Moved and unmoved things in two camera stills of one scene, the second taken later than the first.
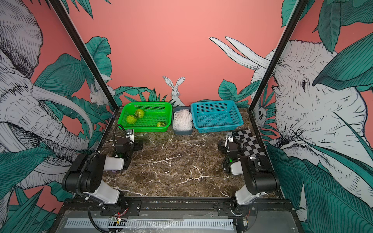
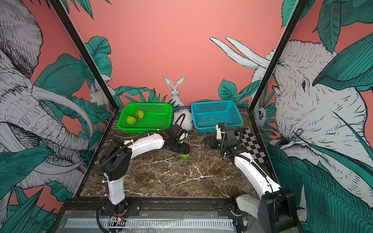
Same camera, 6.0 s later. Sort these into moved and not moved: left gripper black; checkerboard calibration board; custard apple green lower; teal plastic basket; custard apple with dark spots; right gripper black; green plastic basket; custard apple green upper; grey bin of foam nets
Moved: right gripper black; left gripper black; custard apple with dark spots
Not moved: grey bin of foam nets; custard apple green lower; checkerboard calibration board; custard apple green upper; green plastic basket; teal plastic basket
